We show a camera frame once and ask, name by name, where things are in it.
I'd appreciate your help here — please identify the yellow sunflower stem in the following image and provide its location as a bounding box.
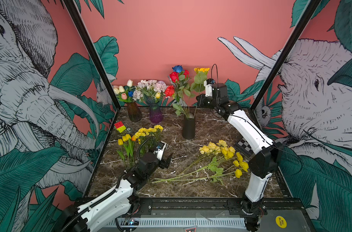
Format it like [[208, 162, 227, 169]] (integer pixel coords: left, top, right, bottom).
[[190, 67, 211, 118]]

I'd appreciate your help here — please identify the yellow carnation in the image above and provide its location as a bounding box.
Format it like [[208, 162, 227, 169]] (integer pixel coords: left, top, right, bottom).
[[148, 128, 158, 146], [135, 132, 147, 145], [138, 128, 150, 155]]

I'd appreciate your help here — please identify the yellow carnation stem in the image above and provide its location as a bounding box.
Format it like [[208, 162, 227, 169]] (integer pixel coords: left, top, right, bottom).
[[152, 125, 163, 144]]

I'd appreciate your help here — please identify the purple glass vase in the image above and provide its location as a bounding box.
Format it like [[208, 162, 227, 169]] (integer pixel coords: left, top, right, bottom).
[[149, 103, 163, 124]]

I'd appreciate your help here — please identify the yellow rose bunch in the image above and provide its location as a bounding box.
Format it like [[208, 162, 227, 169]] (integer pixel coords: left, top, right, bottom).
[[188, 140, 237, 167]]

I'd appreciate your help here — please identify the yellow poppy spray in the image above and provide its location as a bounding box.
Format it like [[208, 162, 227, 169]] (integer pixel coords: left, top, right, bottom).
[[152, 147, 249, 185], [151, 162, 244, 184]]

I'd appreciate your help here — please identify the brown ribbed glass vase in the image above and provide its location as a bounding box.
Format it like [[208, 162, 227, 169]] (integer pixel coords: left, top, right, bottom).
[[126, 102, 143, 122]]

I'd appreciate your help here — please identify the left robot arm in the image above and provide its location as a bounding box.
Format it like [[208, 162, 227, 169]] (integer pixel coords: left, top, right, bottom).
[[52, 141, 172, 232]]

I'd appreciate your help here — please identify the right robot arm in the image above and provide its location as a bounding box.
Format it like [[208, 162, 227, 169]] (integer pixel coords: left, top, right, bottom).
[[197, 79, 284, 215]]

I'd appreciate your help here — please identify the red blue rose bunch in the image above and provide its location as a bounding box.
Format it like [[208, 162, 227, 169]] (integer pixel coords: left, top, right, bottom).
[[165, 65, 193, 119]]

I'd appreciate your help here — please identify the white purple hydrangea bunch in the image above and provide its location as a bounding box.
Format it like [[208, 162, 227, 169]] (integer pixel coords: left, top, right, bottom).
[[132, 79, 168, 104]]

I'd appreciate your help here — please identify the checkerboard calibration plate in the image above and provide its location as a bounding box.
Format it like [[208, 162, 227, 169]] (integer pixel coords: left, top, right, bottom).
[[234, 138, 255, 159]]

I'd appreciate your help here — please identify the red yellow cube block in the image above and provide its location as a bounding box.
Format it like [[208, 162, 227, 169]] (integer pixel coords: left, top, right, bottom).
[[114, 121, 127, 133]]

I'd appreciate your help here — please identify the white tulip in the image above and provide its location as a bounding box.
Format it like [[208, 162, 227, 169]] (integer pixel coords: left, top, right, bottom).
[[126, 79, 133, 87]]

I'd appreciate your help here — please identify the yellow round sticker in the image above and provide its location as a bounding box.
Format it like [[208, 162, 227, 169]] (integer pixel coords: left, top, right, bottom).
[[275, 216, 287, 229]]

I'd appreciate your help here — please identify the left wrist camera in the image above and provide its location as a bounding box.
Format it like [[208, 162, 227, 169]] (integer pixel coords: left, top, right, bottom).
[[154, 141, 168, 160]]

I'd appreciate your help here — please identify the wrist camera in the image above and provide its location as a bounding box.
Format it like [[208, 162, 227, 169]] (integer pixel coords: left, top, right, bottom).
[[204, 78, 215, 97], [154, 141, 168, 160]]

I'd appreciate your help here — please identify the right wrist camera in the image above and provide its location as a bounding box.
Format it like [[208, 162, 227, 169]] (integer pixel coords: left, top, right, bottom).
[[204, 78, 215, 97]]

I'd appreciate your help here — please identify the white ribbed cable duct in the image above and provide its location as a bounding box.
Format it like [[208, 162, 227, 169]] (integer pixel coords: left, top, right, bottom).
[[107, 217, 246, 229]]

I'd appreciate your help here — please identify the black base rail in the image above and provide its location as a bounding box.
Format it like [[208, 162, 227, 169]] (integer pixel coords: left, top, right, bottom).
[[135, 197, 302, 215]]

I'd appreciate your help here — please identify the black left frame post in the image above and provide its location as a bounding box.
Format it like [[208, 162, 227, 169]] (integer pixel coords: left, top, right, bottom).
[[63, 0, 121, 110]]

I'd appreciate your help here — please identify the black frame post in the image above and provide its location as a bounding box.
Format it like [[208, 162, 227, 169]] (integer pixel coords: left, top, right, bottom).
[[250, 0, 321, 111], [63, 0, 121, 110]]

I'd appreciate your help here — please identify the black right frame post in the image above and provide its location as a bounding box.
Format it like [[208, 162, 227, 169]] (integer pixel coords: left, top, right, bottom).
[[250, 0, 321, 111]]

